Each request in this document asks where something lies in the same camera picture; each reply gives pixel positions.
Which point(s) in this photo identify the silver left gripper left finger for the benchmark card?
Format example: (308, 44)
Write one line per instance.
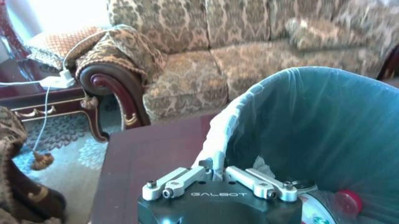
(183, 178)

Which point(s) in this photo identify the white power strip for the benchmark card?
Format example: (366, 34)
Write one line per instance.
(59, 81)

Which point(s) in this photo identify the patterned sofa cushion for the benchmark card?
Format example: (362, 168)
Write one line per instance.
(324, 33)

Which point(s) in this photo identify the patterned beige brown sofa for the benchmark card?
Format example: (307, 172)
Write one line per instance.
(218, 70)

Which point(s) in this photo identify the pale blue patterned rug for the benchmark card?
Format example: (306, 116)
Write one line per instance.
(62, 140)

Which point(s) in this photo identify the crumpled white tissue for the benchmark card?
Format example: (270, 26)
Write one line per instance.
(263, 165)

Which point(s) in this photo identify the dark red wooden side table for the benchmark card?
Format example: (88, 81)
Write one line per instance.
(40, 102)

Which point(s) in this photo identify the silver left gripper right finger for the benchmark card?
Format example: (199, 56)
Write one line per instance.
(264, 183)

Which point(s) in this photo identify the trash bin with blue liner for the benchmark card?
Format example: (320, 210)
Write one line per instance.
(311, 121)

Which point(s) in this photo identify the orange checked cushion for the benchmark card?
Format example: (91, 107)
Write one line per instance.
(59, 44)

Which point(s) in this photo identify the plastic bottle with red cap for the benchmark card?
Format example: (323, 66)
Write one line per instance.
(350, 200)

